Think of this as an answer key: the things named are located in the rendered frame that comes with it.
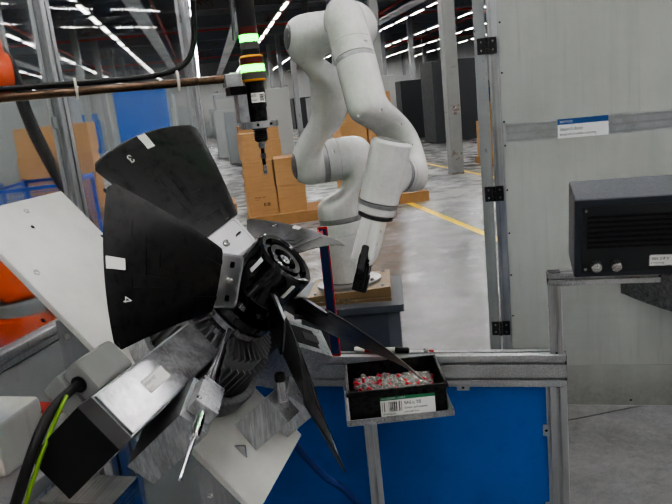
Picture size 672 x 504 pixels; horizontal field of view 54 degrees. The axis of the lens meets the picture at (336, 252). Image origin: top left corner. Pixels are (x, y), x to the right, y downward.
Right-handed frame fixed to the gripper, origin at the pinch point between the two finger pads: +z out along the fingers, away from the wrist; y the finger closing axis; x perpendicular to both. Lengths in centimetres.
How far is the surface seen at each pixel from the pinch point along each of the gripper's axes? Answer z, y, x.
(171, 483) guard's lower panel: 101, -44, -54
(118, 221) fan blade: -18, 57, -27
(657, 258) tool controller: -18, -12, 60
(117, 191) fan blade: -22, 55, -29
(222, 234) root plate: -11.4, 28.4, -22.7
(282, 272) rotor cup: -9.8, 35.3, -8.7
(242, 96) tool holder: -35.6, 23.3, -24.7
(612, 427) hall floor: 82, -141, 102
